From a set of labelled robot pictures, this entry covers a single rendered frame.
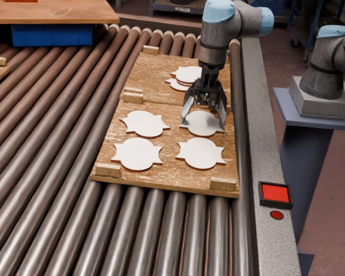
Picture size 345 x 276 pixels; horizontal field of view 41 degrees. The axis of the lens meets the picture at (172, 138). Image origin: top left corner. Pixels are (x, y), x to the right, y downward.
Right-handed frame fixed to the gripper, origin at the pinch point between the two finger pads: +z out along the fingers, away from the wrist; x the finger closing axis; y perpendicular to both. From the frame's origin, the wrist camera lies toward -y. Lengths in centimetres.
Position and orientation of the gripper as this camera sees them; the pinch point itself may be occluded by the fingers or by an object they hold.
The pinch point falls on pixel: (201, 122)
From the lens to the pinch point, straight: 134.1
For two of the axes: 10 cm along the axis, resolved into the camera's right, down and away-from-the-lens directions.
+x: 9.9, 1.2, -0.1
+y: -0.7, 5.1, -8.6
